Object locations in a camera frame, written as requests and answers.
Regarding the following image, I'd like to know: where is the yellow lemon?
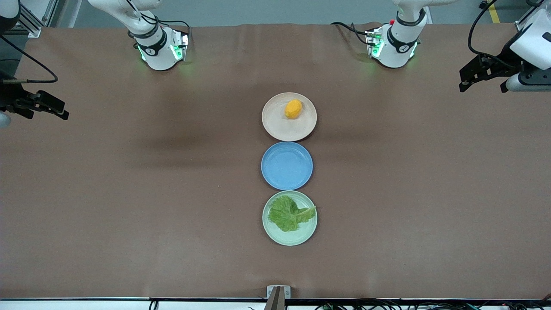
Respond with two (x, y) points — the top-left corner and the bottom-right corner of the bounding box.
(284, 99), (303, 120)

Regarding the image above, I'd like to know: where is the green lettuce leaf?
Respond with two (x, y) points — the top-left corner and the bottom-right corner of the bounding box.
(268, 195), (317, 232)

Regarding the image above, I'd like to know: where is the brown table cover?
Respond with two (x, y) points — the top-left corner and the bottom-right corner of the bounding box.
(0, 22), (551, 300)

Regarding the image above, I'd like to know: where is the pink round plate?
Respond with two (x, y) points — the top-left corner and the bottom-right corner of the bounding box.
(262, 92), (318, 142)

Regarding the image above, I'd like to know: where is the blue round plate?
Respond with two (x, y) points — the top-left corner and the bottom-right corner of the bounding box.
(261, 142), (313, 191)

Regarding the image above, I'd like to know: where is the light green round plate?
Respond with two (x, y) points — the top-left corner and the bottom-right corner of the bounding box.
(262, 190), (318, 246)

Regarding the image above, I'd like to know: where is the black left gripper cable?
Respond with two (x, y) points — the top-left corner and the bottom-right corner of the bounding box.
(468, 0), (519, 70)

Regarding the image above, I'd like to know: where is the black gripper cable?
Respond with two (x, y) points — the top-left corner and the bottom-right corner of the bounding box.
(468, 0), (519, 70)
(0, 35), (59, 84)

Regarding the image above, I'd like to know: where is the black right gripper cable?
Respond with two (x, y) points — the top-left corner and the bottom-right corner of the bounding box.
(0, 35), (59, 84)

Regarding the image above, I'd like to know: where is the aluminium frame profile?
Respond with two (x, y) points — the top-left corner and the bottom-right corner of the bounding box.
(19, 0), (59, 39)

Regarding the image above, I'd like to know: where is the black left arm base cable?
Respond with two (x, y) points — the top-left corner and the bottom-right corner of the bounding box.
(330, 21), (373, 46)

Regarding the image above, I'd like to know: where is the black arm base cable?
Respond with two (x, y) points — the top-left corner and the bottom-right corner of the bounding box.
(330, 21), (373, 46)
(126, 0), (192, 40)

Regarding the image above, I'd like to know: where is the black right arm base cable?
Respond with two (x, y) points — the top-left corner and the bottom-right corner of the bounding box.
(126, 0), (192, 40)

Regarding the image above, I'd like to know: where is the white table edge rail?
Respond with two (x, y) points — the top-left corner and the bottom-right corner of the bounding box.
(0, 300), (551, 310)

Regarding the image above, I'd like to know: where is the black cable bundle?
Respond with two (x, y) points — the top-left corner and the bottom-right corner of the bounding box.
(314, 294), (551, 310)

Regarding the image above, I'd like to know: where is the small metal bracket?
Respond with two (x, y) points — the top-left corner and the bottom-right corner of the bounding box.
(266, 285), (291, 300)

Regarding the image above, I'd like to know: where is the brown camera mount post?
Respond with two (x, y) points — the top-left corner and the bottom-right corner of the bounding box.
(263, 287), (286, 310)

